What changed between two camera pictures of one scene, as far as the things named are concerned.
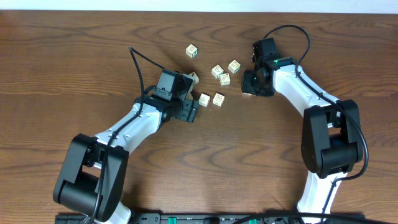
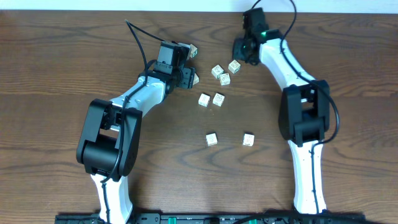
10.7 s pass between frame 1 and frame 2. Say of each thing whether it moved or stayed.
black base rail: stayed
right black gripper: moved
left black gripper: moved
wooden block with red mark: stayed
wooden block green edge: stayed
